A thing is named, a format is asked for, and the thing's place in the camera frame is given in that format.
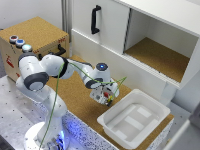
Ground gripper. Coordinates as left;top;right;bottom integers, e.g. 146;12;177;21
89;83;120;106

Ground white plastic box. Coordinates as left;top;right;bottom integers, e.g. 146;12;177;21
96;88;172;150

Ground white sliding door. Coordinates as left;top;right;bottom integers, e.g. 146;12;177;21
71;0;131;56

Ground green button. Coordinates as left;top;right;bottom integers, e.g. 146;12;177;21
21;43;34;54

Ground wooden drawer box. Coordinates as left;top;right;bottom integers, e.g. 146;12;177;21
0;16;71;83

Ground blue button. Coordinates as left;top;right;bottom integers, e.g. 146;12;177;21
15;38;26;48

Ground white cabinet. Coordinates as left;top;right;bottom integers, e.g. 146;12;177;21
70;0;200;108

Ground red button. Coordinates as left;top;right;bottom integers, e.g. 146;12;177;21
9;34;19;44

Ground green cable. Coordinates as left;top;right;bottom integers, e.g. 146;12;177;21
37;61;128;150

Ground black drawer handle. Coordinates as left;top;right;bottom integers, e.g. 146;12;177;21
49;43;67;57

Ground black door handle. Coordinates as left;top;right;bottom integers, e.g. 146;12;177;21
90;4;103;36

